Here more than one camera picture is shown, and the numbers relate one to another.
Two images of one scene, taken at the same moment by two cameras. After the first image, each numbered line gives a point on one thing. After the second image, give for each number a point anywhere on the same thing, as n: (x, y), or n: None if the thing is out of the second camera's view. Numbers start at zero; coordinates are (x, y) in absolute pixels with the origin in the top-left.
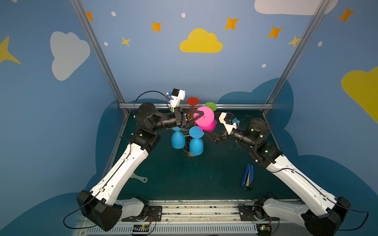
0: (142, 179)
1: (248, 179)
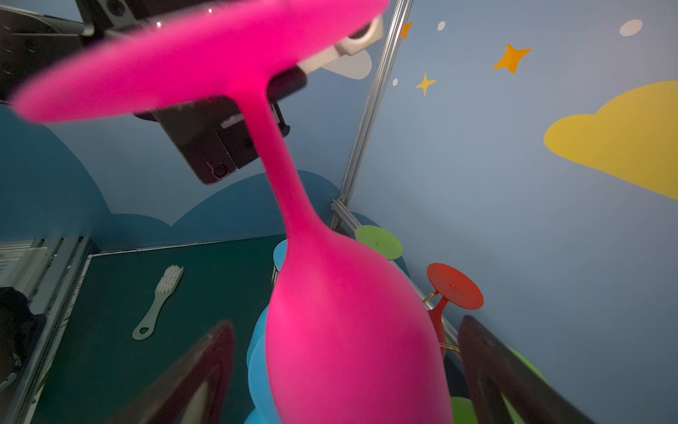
0: (165, 288)
1: None
